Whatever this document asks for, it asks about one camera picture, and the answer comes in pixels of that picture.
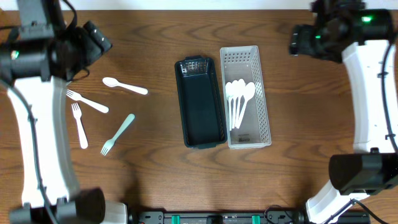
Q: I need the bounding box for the white plastic spoon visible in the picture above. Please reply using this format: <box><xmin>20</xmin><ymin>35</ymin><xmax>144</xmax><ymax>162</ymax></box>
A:
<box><xmin>103</xmin><ymin>77</ymin><xmax>149</xmax><ymax>95</ymax></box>
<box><xmin>234</xmin><ymin>79</ymin><xmax>246</xmax><ymax>128</ymax></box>
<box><xmin>236</xmin><ymin>82</ymin><xmax>256</xmax><ymax>129</ymax></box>
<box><xmin>225</xmin><ymin>82</ymin><xmax>233</xmax><ymax>130</ymax></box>

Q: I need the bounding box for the white plastic fork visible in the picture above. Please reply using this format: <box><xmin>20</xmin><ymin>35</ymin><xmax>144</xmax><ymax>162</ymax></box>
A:
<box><xmin>72</xmin><ymin>103</ymin><xmax>88</xmax><ymax>149</ymax></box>
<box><xmin>66</xmin><ymin>89</ymin><xmax>109</xmax><ymax>113</ymax></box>

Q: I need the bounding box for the mint green plastic fork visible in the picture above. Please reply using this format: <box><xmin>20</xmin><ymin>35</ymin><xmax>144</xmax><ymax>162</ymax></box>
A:
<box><xmin>101</xmin><ymin>114</ymin><xmax>136</xmax><ymax>156</ymax></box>

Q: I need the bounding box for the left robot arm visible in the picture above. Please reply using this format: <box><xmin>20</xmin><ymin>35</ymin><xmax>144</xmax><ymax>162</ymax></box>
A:
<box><xmin>1</xmin><ymin>1</ymin><xmax>126</xmax><ymax>223</ymax></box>

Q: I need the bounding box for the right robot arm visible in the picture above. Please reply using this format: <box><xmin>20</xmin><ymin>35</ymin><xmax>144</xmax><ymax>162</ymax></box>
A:
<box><xmin>289</xmin><ymin>0</ymin><xmax>397</xmax><ymax>223</ymax></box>

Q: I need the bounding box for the white plastic basket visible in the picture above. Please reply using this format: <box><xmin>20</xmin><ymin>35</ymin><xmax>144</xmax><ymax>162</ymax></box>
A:
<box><xmin>220</xmin><ymin>45</ymin><xmax>272</xmax><ymax>149</ymax></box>

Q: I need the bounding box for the black plastic basket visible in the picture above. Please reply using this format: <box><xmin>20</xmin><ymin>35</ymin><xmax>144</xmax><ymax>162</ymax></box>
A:
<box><xmin>174</xmin><ymin>55</ymin><xmax>227</xmax><ymax>149</ymax></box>

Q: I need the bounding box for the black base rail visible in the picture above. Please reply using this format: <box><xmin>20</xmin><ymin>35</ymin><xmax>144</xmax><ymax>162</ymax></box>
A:
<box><xmin>124</xmin><ymin>205</ymin><xmax>371</xmax><ymax>224</ymax></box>

